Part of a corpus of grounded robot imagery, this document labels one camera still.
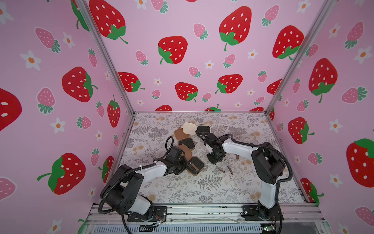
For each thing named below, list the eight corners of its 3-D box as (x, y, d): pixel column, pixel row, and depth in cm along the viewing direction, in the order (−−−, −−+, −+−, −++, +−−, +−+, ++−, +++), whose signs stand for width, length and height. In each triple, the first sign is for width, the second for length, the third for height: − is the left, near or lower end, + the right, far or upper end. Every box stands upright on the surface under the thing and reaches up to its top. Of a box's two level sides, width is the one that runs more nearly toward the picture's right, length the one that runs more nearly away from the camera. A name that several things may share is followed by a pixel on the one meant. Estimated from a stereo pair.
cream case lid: (181, 132, 110) (180, 130, 107) (184, 124, 115) (184, 121, 113) (194, 135, 108) (194, 133, 105) (197, 126, 113) (197, 124, 111)
